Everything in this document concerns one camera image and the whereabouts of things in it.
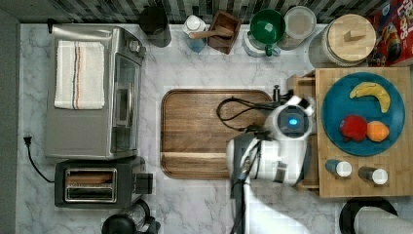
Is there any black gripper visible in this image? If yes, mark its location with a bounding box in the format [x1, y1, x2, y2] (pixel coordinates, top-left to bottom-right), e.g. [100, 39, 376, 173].
[273, 85, 293, 102]

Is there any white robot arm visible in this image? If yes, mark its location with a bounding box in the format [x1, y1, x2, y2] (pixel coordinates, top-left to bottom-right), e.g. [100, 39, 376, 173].
[226, 92, 315, 234]

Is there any wooden drawer cabinet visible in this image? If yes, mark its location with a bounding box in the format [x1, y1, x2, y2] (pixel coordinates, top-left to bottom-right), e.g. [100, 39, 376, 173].
[315, 66, 413, 199]

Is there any white ceramic cup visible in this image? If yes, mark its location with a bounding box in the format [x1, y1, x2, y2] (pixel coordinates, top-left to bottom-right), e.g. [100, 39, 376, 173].
[243, 31, 268, 58]

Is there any blue plate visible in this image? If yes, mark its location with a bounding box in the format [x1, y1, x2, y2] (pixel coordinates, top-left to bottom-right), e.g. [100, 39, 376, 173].
[320, 72, 405, 157]

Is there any green mug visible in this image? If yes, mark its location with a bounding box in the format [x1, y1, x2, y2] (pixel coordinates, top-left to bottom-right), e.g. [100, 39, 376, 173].
[249, 9, 286, 57]

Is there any jar with clear lid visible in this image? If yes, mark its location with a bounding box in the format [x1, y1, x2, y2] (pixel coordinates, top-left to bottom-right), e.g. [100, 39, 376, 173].
[278, 6, 317, 51]

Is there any wooden pestle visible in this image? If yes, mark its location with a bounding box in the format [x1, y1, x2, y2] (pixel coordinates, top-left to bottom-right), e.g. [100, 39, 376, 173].
[189, 26, 234, 39]

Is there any red apple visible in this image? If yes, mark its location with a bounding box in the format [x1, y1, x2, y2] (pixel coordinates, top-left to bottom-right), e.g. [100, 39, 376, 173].
[339, 115, 367, 141]

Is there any walnut cutting board tray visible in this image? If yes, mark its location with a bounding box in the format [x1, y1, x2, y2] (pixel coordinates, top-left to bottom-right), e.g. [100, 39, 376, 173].
[161, 89, 271, 179]

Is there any glass jar wooden lid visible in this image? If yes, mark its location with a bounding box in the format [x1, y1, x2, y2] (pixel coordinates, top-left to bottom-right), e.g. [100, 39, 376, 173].
[309, 14, 376, 68]

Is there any yellow banana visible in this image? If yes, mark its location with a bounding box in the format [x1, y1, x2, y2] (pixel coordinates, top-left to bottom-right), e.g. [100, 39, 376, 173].
[350, 82, 391, 113]

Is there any brown wooden box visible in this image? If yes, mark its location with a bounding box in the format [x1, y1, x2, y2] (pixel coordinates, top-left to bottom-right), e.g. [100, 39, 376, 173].
[207, 10, 242, 55]

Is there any blue shaker white cap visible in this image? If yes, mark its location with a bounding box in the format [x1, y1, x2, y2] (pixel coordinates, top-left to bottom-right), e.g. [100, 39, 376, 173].
[324, 159, 353, 177]

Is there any orange fruit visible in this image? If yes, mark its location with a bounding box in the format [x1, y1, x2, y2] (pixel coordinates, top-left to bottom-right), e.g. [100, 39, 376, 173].
[366, 121, 390, 142]

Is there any blue bottle white cap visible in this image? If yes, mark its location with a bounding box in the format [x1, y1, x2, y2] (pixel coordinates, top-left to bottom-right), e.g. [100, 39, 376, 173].
[182, 15, 207, 53]

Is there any brown shaker white cap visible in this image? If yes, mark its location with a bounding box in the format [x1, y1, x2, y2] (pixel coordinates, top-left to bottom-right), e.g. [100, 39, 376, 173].
[357, 166, 389, 185]

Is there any red cereal box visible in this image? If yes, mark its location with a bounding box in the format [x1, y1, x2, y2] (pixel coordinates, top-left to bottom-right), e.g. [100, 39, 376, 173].
[368, 0, 413, 67]

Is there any black paper towel holder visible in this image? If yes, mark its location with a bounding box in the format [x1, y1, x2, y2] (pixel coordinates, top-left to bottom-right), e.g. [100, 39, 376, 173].
[339, 197, 397, 234]

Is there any dark cylindrical canister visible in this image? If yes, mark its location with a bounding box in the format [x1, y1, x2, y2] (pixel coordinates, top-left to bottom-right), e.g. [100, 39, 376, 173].
[138, 7, 171, 48]

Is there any white paper towel roll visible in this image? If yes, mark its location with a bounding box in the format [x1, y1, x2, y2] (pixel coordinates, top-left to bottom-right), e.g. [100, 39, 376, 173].
[354, 207, 413, 234]

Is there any stainless toaster oven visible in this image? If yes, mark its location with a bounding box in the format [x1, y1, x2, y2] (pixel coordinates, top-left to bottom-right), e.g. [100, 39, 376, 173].
[45, 24, 146, 160]

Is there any black coffee grinder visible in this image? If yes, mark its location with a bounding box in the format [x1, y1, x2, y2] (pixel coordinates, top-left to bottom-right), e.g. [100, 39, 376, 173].
[101, 199, 161, 234]

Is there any black two-slot toaster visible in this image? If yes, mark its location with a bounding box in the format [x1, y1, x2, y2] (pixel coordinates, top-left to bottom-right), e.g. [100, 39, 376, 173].
[55, 157, 153, 209]

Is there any striped white dish towel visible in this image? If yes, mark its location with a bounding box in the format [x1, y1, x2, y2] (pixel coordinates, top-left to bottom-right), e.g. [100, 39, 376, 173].
[55, 40, 105, 110]

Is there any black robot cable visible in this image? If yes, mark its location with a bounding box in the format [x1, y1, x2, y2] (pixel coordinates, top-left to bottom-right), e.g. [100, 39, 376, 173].
[215, 97, 277, 234]

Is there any black power cord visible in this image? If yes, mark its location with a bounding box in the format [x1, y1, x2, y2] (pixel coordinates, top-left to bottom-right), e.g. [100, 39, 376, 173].
[22, 135, 56, 184]

